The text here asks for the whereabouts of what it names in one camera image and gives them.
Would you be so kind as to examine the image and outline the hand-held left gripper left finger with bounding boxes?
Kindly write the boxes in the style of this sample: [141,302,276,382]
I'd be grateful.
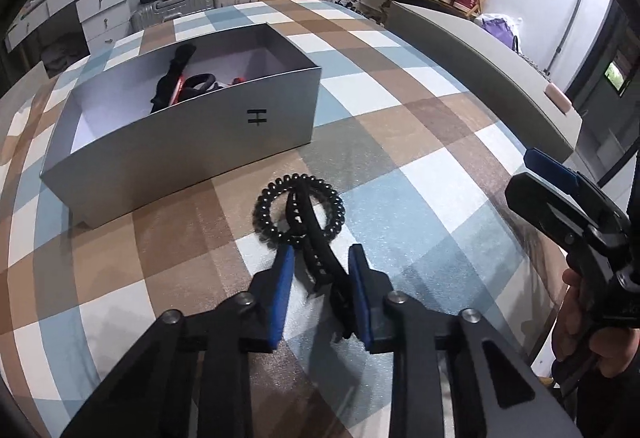
[60,245,296,438]

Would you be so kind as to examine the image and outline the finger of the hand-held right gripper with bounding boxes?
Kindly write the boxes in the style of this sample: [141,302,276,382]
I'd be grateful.
[504,172,602,249]
[524,148,632,229]

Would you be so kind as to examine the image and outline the black white patterned shoes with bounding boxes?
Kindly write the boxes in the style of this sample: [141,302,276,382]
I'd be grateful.
[327,0,388,26]

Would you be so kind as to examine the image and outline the black hair claw clip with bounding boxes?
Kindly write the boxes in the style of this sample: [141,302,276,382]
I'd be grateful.
[285,180,373,344]

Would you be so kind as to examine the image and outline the long black hair clip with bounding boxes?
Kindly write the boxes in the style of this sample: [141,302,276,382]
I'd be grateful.
[150,44,197,115]

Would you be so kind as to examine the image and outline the grey long pole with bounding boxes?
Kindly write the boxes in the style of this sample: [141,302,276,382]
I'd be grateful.
[550,0,591,74]

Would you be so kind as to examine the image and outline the silver hard suitcase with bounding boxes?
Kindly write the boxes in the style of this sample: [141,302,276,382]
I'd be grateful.
[131,0,215,33]

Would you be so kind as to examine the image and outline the purple plastic bag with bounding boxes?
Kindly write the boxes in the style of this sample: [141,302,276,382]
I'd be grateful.
[475,15,523,51]

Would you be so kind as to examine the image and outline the grey storage box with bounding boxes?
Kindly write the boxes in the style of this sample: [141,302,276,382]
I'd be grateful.
[39,22,322,229]

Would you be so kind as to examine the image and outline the black spiral hair tie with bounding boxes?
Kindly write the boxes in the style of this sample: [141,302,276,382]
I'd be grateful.
[254,174,346,249]

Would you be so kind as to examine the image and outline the white dresser with drawers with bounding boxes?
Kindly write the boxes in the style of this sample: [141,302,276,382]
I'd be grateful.
[5,0,133,54]

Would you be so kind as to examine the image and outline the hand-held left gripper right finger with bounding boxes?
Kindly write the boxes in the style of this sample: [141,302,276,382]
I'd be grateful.
[347,244,583,438]

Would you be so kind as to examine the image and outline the grey bed board pink tag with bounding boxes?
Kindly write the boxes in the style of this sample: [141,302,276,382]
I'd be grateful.
[386,0,585,163]

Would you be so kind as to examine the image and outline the person's right hand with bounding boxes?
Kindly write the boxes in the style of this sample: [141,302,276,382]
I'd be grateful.
[551,268,640,380]

